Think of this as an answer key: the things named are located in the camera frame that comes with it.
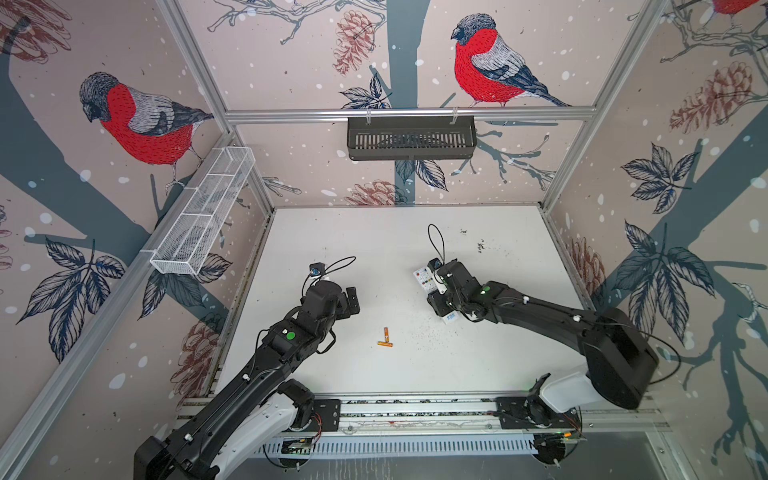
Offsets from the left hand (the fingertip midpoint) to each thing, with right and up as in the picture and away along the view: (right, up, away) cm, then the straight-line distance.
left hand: (341, 292), depth 77 cm
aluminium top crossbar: (-28, +62, +36) cm, 77 cm away
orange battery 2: (+12, -17, +8) cm, 22 cm away
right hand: (+26, -4, +10) cm, 28 cm away
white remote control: (+24, 0, +9) cm, 26 cm away
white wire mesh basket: (-38, +22, +2) cm, 44 cm away
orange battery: (+12, -15, +11) cm, 22 cm away
